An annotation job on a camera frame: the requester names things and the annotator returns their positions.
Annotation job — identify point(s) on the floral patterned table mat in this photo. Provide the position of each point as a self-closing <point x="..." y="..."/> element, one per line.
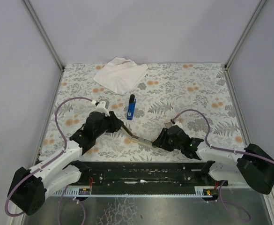
<point x="196" y="94"/>

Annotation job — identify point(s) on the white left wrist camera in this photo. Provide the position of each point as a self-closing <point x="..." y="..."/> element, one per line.
<point x="101" y="107"/>

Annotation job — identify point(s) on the right aluminium frame post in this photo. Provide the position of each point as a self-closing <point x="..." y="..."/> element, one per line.
<point x="245" y="33"/>

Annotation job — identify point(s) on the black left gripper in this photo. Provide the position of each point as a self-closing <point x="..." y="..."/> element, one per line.
<point x="115" y="123"/>

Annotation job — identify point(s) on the white slotted cable duct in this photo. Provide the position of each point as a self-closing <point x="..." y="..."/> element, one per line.
<point x="195" y="192"/>

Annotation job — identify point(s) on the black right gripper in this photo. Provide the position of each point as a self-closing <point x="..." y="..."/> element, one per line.
<point x="161" y="138"/>

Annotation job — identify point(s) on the left aluminium frame post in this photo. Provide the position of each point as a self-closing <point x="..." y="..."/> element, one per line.
<point x="29" y="7"/>

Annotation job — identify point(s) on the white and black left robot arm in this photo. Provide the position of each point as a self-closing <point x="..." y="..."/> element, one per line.
<point x="31" y="187"/>

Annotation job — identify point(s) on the white folded cloth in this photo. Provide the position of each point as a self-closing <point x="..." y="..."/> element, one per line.
<point x="120" y="75"/>

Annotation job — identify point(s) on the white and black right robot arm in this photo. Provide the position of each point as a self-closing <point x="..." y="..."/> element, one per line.
<point x="251" y="165"/>

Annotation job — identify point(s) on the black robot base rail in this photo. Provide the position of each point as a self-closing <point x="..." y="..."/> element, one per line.
<point x="144" y="178"/>

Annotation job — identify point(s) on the blue stapler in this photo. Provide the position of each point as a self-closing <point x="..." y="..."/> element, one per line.
<point x="131" y="107"/>

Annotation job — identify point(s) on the beige stapler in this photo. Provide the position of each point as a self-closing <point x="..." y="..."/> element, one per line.
<point x="135" y="138"/>

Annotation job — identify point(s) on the aluminium frame post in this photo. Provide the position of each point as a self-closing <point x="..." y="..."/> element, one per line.
<point x="29" y="7"/>
<point x="245" y="33"/>

